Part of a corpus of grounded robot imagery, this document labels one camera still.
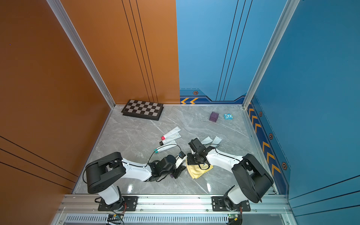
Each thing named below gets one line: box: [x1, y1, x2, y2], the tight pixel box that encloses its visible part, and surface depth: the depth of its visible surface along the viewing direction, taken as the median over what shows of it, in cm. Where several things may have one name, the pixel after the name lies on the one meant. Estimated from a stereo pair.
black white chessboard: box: [120, 99, 165, 121], surface depth 115 cm
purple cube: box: [209, 111, 219, 123], surface depth 110 cm
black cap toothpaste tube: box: [158, 132, 182, 146], surface depth 99 cm
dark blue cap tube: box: [210, 135, 223, 148], surface depth 98 cm
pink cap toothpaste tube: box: [160, 126, 182, 141], surface depth 102 cm
